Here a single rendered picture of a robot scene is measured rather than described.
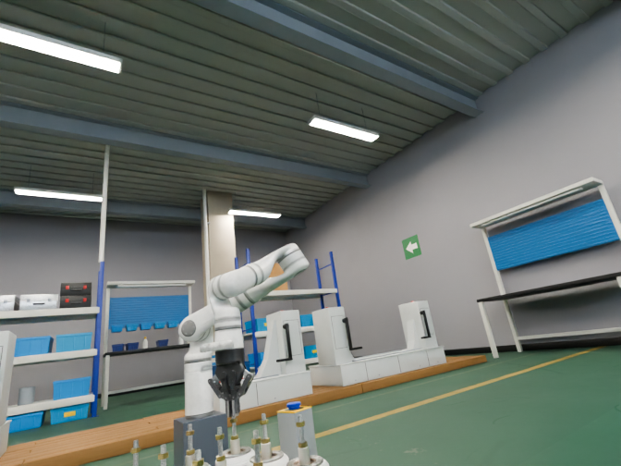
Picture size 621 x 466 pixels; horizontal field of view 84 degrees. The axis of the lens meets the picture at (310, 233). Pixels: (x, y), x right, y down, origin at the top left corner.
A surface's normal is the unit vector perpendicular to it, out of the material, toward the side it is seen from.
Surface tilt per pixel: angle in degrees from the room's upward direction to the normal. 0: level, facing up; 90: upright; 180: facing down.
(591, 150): 90
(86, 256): 90
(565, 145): 90
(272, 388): 90
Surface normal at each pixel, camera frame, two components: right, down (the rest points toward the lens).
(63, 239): 0.53, -0.33
